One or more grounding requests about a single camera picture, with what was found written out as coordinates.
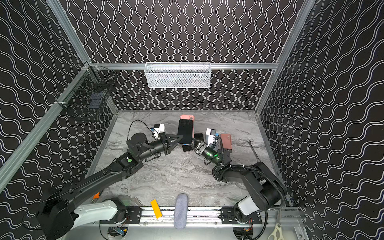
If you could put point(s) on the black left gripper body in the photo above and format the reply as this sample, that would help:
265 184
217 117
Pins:
165 143

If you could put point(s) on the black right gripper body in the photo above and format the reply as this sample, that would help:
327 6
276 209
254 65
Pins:
199 147

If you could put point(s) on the black phone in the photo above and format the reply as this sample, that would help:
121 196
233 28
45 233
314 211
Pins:
187 148
186 129

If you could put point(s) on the light blue phone case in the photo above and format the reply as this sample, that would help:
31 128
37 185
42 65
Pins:
216 143

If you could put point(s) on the pink phone case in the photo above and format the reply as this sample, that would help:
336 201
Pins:
189 117
226 141

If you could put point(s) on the black phone taken from case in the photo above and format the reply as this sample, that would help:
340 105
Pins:
199 136

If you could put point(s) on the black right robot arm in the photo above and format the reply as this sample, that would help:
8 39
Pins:
265 190

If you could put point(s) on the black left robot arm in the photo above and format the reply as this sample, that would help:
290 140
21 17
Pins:
56 210

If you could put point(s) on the silver combination wrench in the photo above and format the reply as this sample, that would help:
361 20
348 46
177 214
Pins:
254 151

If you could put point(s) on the grey fabric pouch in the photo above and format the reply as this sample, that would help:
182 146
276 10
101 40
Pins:
181 211

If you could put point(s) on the yellow flat block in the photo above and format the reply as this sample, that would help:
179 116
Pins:
156 209

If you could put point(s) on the aluminium back horizontal bar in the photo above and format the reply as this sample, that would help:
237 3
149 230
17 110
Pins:
213 66

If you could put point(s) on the aluminium horizontal bar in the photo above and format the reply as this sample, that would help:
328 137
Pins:
213 66
15 161

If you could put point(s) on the aluminium left horizontal bar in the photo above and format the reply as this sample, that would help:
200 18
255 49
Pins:
15 161

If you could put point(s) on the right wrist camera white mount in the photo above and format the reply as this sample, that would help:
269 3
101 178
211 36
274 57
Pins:
210 136

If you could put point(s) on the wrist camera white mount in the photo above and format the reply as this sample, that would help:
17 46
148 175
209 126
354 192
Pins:
157 129
210 136

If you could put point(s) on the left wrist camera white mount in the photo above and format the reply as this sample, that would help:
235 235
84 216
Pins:
157 129

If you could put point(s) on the white wire mesh basket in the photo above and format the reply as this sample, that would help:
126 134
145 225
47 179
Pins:
177 78

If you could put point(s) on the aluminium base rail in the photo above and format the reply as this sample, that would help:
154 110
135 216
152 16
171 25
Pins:
206 217

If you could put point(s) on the adjustable wrench orange handle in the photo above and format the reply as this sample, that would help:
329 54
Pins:
96 196

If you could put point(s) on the black wire basket left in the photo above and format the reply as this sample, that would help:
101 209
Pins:
88 101

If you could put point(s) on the white scissors handle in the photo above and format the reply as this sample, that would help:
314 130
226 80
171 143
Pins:
277 233

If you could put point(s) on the aluminium corner frame post left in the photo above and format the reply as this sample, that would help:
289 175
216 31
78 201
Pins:
65 23

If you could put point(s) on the aluminium corner frame post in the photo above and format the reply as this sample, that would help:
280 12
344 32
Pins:
288 46
65 23

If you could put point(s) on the aluminium corner frame post right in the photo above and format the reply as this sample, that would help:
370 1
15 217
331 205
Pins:
288 46

